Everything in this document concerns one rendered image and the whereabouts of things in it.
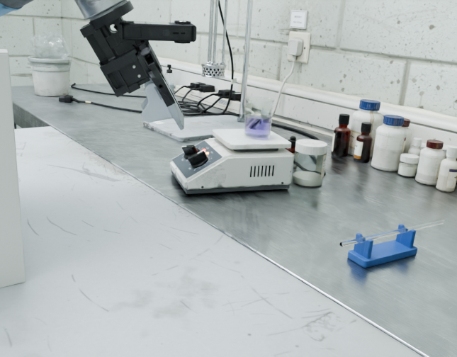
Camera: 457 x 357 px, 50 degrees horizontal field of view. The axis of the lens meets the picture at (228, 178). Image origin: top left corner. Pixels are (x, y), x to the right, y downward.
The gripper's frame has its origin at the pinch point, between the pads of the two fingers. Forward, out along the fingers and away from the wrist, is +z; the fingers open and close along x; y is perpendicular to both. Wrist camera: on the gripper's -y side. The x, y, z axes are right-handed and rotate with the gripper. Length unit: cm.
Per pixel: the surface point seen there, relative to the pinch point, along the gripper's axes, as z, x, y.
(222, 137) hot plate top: 7.6, -3.3, -4.6
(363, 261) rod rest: 18.6, 30.5, -13.7
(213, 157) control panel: 8.8, 0.8, -1.7
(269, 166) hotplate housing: 14.6, 2.0, -9.7
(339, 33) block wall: 14, -52, -46
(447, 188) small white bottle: 35, 3, -39
